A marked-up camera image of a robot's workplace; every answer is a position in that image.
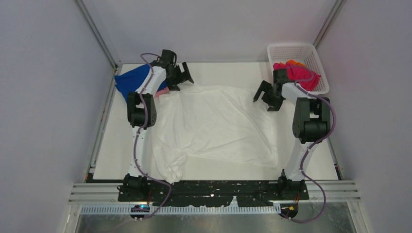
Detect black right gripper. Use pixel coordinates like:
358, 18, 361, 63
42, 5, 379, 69
254, 80, 285, 112

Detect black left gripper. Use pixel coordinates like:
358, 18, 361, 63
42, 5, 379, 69
166, 63, 193, 91

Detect white t shirt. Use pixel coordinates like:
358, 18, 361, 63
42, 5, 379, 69
152, 85, 279, 183

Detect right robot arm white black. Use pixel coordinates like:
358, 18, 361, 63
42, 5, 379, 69
253, 67, 333, 200

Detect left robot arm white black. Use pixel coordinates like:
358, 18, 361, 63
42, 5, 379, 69
115, 50, 194, 201

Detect folded pink t shirt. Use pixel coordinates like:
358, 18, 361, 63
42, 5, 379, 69
155, 87, 170, 98

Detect orange t shirt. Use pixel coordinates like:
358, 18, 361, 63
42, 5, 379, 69
279, 60, 305, 67

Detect magenta t shirt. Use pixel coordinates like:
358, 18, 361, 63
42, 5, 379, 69
273, 63, 321, 91

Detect folded blue t shirt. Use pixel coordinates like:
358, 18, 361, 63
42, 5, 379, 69
115, 65, 167, 103

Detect white plastic laundry basket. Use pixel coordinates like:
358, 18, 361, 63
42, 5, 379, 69
267, 42, 329, 95

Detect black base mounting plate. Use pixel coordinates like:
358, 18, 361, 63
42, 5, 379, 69
117, 177, 309, 207

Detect aluminium frame rails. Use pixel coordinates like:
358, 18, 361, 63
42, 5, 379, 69
63, 153, 366, 233

